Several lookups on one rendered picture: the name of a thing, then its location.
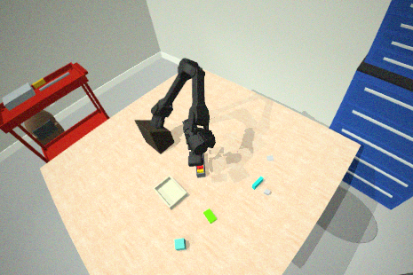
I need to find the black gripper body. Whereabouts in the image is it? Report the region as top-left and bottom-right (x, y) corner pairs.
(186, 140), (203, 167)

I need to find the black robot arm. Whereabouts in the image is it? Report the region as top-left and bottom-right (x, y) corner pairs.
(148, 58), (216, 155)

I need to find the green flat bar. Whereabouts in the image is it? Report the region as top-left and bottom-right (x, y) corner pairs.
(203, 208), (217, 223)

